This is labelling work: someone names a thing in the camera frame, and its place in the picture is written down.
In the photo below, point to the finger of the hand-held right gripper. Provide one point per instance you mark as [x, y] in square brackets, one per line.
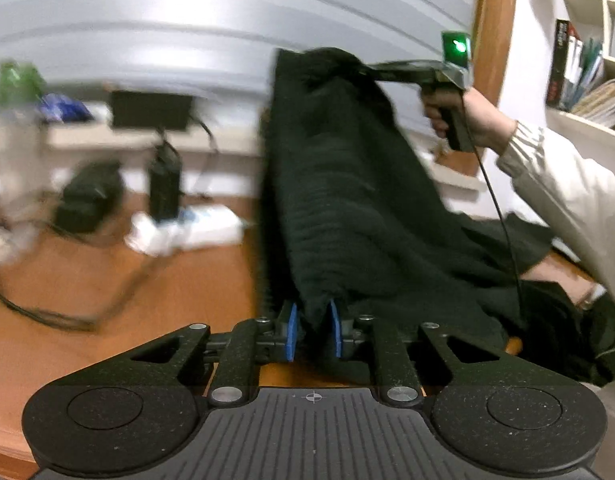
[397, 71]

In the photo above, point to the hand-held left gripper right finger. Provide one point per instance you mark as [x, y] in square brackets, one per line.
[336, 329]

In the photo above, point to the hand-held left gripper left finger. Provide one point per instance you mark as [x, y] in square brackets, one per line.
[291, 331]

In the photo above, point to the black pants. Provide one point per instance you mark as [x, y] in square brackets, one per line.
[337, 185]

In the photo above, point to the person's right forearm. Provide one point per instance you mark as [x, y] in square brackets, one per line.
[562, 185]

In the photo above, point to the person's right hand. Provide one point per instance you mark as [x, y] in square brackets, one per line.
[487, 120]

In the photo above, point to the row of books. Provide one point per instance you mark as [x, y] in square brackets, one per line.
[562, 65]

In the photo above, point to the white power strip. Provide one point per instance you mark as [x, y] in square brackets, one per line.
[207, 225]

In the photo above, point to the white bookshelf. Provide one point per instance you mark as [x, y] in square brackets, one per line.
[587, 7]

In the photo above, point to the black power adapter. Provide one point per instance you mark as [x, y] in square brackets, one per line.
[165, 185]

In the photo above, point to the grey window blind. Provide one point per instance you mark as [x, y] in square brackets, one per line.
[187, 20]

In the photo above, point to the black pouch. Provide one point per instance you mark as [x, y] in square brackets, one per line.
[90, 195]

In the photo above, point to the black box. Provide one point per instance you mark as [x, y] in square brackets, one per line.
[150, 110]

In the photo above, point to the beige window sill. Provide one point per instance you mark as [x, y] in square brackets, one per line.
[77, 137]

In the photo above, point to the blue packet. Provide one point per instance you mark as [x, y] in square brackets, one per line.
[65, 107]

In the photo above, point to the green object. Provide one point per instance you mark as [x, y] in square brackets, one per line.
[17, 80]

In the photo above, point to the wooden window frame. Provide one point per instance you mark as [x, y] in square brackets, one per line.
[495, 35]

